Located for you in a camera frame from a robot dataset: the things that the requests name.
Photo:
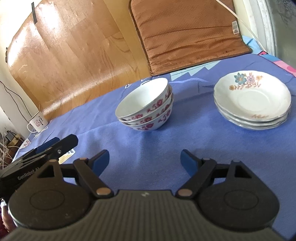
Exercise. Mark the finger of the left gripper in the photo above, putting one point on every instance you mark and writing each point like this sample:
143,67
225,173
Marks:
42,147
59,149

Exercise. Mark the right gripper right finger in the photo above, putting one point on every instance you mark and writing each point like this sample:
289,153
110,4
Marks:
200,171

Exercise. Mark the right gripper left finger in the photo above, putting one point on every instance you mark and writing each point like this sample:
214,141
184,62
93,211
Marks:
88,172

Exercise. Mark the floral bowl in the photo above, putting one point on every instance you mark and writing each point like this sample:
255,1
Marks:
154,123
143,100
144,118

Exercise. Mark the large floral plate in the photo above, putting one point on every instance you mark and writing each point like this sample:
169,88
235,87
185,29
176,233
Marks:
252,94

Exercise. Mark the white enamel mug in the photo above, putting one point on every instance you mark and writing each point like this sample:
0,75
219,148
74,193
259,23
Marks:
37,123

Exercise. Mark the blue patterned tablecloth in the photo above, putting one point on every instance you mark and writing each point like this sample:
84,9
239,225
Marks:
151,160

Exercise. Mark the wood pattern vinyl sheet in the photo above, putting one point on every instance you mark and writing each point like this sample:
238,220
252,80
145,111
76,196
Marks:
69,52

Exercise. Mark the cartoon pink blue sheet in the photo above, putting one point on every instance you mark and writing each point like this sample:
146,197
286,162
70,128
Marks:
256,49

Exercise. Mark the brown seat cushion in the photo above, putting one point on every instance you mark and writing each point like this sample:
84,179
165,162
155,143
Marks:
179,34

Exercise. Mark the frosted floral window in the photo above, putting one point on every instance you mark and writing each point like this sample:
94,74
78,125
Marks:
273,23

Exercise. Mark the floor clutter of cables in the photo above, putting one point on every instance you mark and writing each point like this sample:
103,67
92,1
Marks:
10,144

